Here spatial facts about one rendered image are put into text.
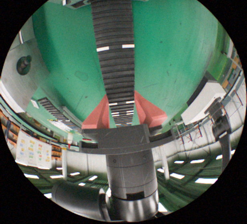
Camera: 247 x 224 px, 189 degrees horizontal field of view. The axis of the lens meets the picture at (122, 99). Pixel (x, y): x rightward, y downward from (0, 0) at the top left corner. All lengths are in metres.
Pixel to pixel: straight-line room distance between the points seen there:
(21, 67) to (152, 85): 0.26
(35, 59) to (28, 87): 0.05
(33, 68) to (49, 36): 0.06
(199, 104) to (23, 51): 0.56
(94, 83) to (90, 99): 0.05
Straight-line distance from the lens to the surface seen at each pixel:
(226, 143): 0.45
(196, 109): 0.44
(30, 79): 0.16
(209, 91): 0.39
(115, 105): 0.15
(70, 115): 0.27
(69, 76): 0.16
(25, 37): 0.18
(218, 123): 0.45
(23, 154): 3.08
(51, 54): 0.16
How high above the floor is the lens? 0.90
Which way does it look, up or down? 40 degrees down
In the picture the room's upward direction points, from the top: 172 degrees clockwise
